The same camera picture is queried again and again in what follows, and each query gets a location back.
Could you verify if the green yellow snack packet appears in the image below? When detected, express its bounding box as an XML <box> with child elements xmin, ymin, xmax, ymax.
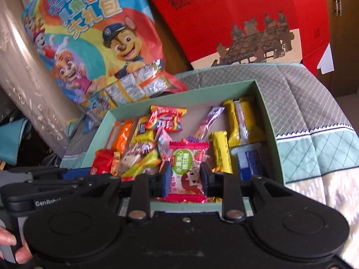
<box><xmin>120</xmin><ymin>150</ymin><xmax>162</xmax><ymax>181</ymax></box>

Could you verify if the plain orange snack packet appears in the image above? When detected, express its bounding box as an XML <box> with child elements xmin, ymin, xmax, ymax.
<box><xmin>108</xmin><ymin>119</ymin><xmax>135</xmax><ymax>152</ymax></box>

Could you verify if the blue snack packet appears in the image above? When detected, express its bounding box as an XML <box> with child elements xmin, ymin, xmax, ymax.
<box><xmin>231</xmin><ymin>143</ymin><xmax>269</xmax><ymax>183</ymax></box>

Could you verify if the pink strawberry snack packet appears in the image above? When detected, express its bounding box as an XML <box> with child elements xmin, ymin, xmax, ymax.
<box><xmin>164</xmin><ymin>141</ymin><xmax>210</xmax><ymax>204</ymax></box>

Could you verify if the small pink snack packet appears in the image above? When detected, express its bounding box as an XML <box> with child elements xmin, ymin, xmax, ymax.
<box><xmin>155</xmin><ymin>129</ymin><xmax>173</xmax><ymax>163</ymax></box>

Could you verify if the wooden cabinet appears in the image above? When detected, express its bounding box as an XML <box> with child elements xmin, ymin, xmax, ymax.
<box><xmin>321</xmin><ymin>0</ymin><xmax>359</xmax><ymax>97</ymax></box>

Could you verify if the red snack packet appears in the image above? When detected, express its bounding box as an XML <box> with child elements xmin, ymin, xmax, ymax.
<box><xmin>90</xmin><ymin>149</ymin><xmax>116</xmax><ymax>176</ymax></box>

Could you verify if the small yellow snack packet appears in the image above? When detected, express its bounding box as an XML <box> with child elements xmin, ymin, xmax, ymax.
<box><xmin>130</xmin><ymin>116</ymin><xmax>156</xmax><ymax>143</ymax></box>

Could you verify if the patterned quilt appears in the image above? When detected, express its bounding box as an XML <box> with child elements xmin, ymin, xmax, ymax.
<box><xmin>60</xmin><ymin>63</ymin><xmax>359</xmax><ymax>230</ymax></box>

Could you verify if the beige embroidered curtain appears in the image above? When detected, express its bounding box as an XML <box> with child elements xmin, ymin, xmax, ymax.
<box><xmin>0</xmin><ymin>0</ymin><xmax>85</xmax><ymax>147</ymax></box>

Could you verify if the small red white packet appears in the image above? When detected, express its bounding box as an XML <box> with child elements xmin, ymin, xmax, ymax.
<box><xmin>130</xmin><ymin>141</ymin><xmax>156</xmax><ymax>158</ymax></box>

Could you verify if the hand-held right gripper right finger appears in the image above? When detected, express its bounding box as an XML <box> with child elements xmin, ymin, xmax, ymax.
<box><xmin>200</xmin><ymin>162</ymin><xmax>284</xmax><ymax>222</ymax></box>

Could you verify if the cartoon printed snack bag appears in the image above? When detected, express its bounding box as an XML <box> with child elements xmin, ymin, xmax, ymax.
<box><xmin>21</xmin><ymin>0</ymin><xmax>188</xmax><ymax>133</ymax></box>

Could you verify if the long yellow snack packet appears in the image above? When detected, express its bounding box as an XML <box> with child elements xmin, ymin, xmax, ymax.
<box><xmin>208</xmin><ymin>131</ymin><xmax>234</xmax><ymax>175</ymax></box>

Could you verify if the purple stick snack packet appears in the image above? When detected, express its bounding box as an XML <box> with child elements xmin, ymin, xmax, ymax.
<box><xmin>192</xmin><ymin>106</ymin><xmax>226</xmax><ymax>142</ymax></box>

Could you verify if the beige snack packet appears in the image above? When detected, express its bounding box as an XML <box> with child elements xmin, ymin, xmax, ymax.
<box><xmin>114</xmin><ymin>151</ymin><xmax>141</xmax><ymax>176</ymax></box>

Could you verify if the green cardboard box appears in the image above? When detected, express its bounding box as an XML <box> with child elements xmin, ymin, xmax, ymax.
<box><xmin>60</xmin><ymin>80</ymin><xmax>287</xmax><ymax>212</ymax></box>

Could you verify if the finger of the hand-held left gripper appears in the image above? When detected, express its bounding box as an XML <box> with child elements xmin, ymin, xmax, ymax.
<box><xmin>30</xmin><ymin>167</ymin><xmax>93</xmax><ymax>182</ymax></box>
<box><xmin>17</xmin><ymin>181</ymin><xmax>85</xmax><ymax>198</ymax></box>

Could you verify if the person's left hand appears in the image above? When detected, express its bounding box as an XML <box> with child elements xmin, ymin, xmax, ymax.
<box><xmin>0</xmin><ymin>227</ymin><xmax>33</xmax><ymax>264</ymax></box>

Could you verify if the yellow packet with clear seam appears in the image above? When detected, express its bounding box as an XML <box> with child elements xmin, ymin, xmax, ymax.
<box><xmin>223</xmin><ymin>97</ymin><xmax>266</xmax><ymax>148</ymax></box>

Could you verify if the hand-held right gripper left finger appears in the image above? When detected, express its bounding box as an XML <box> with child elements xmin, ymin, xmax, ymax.
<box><xmin>81</xmin><ymin>161</ymin><xmax>173</xmax><ymax>221</ymax></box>

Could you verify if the teal cloth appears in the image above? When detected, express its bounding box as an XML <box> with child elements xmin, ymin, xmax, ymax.
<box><xmin>0</xmin><ymin>118</ymin><xmax>37</xmax><ymax>166</ymax></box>

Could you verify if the red gift box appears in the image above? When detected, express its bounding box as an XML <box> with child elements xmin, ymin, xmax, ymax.
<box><xmin>137</xmin><ymin>0</ymin><xmax>336</xmax><ymax>77</ymax></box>

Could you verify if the red rainbow candy packet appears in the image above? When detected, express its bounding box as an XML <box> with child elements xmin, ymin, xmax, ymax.
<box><xmin>148</xmin><ymin>105</ymin><xmax>188</xmax><ymax>132</ymax></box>

